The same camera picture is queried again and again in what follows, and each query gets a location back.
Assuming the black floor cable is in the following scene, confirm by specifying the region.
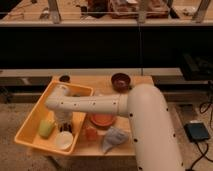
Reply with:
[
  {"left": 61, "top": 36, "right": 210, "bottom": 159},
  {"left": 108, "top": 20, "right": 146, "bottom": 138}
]
[{"left": 186, "top": 99, "right": 213, "bottom": 171}]

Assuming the orange round toy fruit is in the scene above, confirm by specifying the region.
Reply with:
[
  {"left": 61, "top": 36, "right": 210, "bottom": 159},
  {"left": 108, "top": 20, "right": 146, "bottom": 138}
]
[{"left": 85, "top": 127, "right": 98, "bottom": 141}]

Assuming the yellow plastic bin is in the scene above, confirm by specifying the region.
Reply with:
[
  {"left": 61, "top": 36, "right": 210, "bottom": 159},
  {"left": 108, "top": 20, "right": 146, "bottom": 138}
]
[{"left": 14, "top": 81, "right": 93, "bottom": 155}]

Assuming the wooden table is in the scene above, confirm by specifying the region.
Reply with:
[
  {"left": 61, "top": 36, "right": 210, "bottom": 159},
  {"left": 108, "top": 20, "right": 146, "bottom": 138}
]
[{"left": 51, "top": 74, "right": 154, "bottom": 157}]

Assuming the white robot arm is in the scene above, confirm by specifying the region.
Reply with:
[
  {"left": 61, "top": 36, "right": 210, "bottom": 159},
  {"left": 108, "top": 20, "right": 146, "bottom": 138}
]
[{"left": 46, "top": 84, "right": 185, "bottom": 171}]

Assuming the dark maroon bowl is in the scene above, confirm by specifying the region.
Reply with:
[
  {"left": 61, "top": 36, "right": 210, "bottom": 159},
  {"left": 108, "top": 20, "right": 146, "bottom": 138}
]
[{"left": 111, "top": 73, "right": 131, "bottom": 92}]

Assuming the small dark round lid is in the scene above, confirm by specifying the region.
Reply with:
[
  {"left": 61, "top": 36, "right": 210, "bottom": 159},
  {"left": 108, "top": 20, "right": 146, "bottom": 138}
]
[{"left": 59, "top": 75, "right": 71, "bottom": 83}]

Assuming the white paper cup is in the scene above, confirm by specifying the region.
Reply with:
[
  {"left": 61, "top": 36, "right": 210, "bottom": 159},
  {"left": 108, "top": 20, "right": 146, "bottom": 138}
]
[{"left": 54, "top": 131, "right": 73, "bottom": 150}]

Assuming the green plastic cup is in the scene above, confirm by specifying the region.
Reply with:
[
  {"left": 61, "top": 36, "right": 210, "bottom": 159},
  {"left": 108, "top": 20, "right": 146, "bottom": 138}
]
[{"left": 38, "top": 120, "right": 55, "bottom": 138}]

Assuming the grey crumpled cloth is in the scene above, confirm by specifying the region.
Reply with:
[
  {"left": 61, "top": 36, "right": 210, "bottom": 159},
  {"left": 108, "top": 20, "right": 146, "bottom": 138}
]
[{"left": 102, "top": 126, "right": 129, "bottom": 154}]

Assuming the black power box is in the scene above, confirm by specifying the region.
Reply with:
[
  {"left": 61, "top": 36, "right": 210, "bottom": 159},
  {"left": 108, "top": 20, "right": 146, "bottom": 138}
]
[{"left": 184, "top": 123, "right": 210, "bottom": 142}]

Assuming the orange plastic bowl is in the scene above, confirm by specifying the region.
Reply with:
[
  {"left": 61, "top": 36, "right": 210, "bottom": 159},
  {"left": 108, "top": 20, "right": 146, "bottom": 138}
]
[{"left": 90, "top": 114, "right": 116, "bottom": 127}]

